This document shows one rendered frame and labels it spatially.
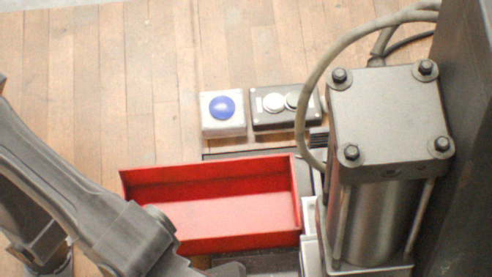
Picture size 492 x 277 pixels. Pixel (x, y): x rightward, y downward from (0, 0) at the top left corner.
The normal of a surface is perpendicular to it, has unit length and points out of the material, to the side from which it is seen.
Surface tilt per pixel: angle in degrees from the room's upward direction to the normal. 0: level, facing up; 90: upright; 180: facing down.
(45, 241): 77
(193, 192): 0
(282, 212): 0
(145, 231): 26
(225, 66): 0
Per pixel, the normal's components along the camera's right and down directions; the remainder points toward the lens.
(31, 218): 0.79, 0.37
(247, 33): -0.03, -0.48
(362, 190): -0.40, 0.81
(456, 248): 0.09, 0.87
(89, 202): 0.34, -0.22
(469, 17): -1.00, 0.09
